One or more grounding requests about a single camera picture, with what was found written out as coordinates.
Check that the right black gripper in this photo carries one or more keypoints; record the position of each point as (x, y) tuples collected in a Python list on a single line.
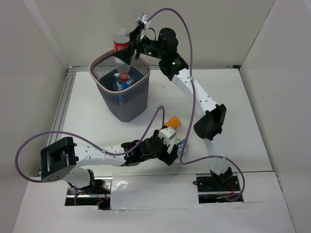
[(127, 55)]

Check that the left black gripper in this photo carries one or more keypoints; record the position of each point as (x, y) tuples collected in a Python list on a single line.
[(168, 154)]

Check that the bottle red label red cap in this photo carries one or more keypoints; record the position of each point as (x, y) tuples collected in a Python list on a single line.
[(121, 40)]

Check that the bottle green white label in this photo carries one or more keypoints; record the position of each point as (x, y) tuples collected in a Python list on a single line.
[(180, 138)]

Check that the orange juice bottle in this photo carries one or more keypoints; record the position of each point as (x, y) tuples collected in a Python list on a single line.
[(173, 122)]

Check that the clear bottle blue label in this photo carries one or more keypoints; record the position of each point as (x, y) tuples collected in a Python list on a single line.
[(119, 85)]

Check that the clear bottle blue cap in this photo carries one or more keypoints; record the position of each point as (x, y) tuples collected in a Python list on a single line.
[(122, 99)]

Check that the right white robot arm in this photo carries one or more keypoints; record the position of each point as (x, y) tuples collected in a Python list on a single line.
[(173, 66)]

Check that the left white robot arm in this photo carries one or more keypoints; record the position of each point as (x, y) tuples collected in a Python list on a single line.
[(68, 161)]

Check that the grey mesh waste bin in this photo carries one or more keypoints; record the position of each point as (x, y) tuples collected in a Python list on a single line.
[(102, 70)]

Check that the silver tape sheet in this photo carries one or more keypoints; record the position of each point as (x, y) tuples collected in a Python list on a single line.
[(159, 192)]

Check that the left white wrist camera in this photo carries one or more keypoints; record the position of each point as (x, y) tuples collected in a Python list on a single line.
[(167, 135)]

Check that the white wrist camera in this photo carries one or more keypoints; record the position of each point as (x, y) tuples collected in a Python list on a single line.
[(144, 24), (167, 135)]

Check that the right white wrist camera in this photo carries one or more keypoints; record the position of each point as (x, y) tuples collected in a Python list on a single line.
[(144, 24)]

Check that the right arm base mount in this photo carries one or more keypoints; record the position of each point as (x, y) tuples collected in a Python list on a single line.
[(209, 192)]

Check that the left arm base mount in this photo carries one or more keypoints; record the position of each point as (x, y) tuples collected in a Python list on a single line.
[(98, 196)]

